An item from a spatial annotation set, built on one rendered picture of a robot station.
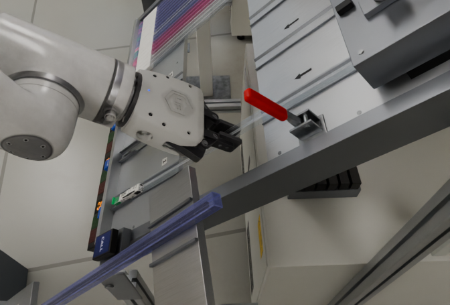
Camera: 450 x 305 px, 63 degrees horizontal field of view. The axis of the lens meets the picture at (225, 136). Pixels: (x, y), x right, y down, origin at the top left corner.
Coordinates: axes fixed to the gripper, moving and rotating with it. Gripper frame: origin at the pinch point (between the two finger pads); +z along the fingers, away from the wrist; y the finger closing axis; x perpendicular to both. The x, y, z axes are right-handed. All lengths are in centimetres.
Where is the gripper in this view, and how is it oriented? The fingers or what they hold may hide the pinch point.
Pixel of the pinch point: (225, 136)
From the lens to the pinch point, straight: 54.8
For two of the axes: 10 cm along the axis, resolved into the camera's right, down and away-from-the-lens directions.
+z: 8.3, 3.1, 4.7
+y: -0.4, -8.0, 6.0
